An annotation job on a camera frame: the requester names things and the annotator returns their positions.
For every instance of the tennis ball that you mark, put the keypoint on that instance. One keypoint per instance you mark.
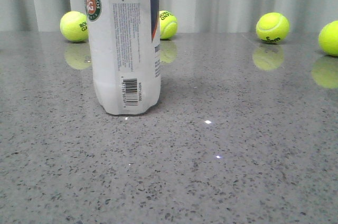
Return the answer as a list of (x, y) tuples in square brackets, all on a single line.
[(327, 38), (73, 26), (272, 27), (168, 25)]

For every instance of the white blue tennis ball can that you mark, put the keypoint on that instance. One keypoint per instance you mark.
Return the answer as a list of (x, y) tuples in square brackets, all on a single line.
[(124, 44)]

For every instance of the far left tennis ball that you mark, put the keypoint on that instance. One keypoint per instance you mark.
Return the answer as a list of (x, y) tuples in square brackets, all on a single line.
[(73, 26)]

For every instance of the centre tennis ball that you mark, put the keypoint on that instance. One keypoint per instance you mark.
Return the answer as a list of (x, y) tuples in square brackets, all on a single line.
[(168, 25)]

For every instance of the far right tennis ball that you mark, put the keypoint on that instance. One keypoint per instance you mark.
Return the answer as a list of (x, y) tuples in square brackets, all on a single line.
[(327, 38)]

